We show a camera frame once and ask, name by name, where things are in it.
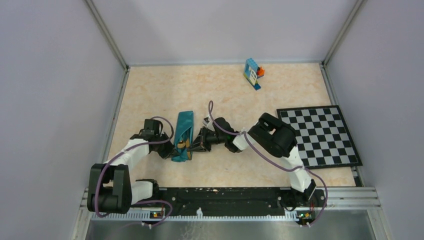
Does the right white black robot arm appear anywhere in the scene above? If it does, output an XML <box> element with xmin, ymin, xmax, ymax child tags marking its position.
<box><xmin>187</xmin><ymin>113</ymin><xmax>317</xmax><ymax>206</ymax></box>

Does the gold spoon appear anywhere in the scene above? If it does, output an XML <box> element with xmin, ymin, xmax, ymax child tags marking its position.
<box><xmin>176</xmin><ymin>141</ymin><xmax>187</xmax><ymax>149</ymax></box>

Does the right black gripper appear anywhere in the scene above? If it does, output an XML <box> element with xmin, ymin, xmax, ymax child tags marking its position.
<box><xmin>187</xmin><ymin>126</ymin><xmax>227</xmax><ymax>152</ymax></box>

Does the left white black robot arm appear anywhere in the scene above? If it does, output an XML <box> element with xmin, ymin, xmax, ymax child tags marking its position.
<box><xmin>86</xmin><ymin>116</ymin><xmax>177</xmax><ymax>218</ymax></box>

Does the teal cloth napkin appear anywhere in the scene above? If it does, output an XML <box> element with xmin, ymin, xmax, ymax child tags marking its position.
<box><xmin>171</xmin><ymin>110</ymin><xmax>194</xmax><ymax>163</ymax></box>

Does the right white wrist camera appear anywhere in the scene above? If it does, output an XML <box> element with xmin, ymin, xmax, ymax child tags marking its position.
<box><xmin>202</xmin><ymin>116</ymin><xmax>214</xmax><ymax>131</ymax></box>

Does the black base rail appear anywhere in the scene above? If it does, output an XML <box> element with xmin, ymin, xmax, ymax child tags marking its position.
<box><xmin>129</xmin><ymin>186</ymin><xmax>329</xmax><ymax>226</ymax></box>

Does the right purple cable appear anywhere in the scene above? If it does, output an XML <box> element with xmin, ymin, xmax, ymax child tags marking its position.
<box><xmin>207</xmin><ymin>100</ymin><xmax>329</xmax><ymax>228</ymax></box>

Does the colourful toy block house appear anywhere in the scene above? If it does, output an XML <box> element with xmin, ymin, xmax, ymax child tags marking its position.
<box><xmin>243</xmin><ymin>58</ymin><xmax>265</xmax><ymax>91</ymax></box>

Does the purple cable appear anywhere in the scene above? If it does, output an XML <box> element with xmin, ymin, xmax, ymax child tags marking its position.
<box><xmin>207</xmin><ymin>100</ymin><xmax>329</xmax><ymax>228</ymax></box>
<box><xmin>94</xmin><ymin>116</ymin><xmax>175</xmax><ymax>229</ymax></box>

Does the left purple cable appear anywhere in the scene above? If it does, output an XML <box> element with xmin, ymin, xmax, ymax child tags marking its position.
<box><xmin>94</xmin><ymin>116</ymin><xmax>175</xmax><ymax>229</ymax></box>

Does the black white checkerboard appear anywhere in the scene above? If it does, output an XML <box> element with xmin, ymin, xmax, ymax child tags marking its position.
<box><xmin>276</xmin><ymin>105</ymin><xmax>363</xmax><ymax>170</ymax></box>

